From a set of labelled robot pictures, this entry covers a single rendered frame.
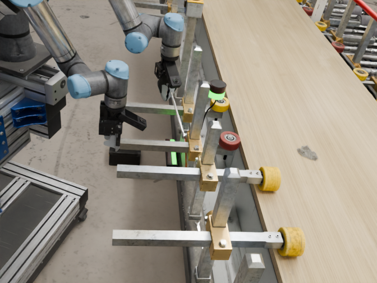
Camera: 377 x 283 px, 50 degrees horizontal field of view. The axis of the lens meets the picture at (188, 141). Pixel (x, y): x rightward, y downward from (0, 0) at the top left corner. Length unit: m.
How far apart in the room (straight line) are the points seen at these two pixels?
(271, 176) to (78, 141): 1.78
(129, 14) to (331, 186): 0.91
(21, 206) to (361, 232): 1.56
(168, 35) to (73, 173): 1.35
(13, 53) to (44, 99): 0.19
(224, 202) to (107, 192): 1.52
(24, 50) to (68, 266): 1.11
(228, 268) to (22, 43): 1.09
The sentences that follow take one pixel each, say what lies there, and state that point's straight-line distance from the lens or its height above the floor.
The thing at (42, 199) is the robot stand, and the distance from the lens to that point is 2.20.
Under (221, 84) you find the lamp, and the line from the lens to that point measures 1.42.
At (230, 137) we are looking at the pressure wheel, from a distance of 1.52.
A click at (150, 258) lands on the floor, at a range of 2.21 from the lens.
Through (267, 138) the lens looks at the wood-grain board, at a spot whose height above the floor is 0.90.
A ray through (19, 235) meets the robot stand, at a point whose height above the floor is 0.21.
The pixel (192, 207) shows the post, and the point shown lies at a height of 0.76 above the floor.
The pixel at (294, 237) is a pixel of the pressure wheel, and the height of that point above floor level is 0.98.
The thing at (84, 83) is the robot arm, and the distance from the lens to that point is 1.27.
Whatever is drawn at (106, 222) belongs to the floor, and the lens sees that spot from 2.34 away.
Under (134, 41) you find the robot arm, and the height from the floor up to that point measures 1.21.
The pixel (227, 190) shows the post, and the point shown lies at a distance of 1.02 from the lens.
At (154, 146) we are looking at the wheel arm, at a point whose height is 0.86.
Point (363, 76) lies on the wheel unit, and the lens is 2.33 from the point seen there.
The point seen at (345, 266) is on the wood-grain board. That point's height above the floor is 0.90.
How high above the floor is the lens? 1.82
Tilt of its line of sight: 39 degrees down
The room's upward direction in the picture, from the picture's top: 11 degrees clockwise
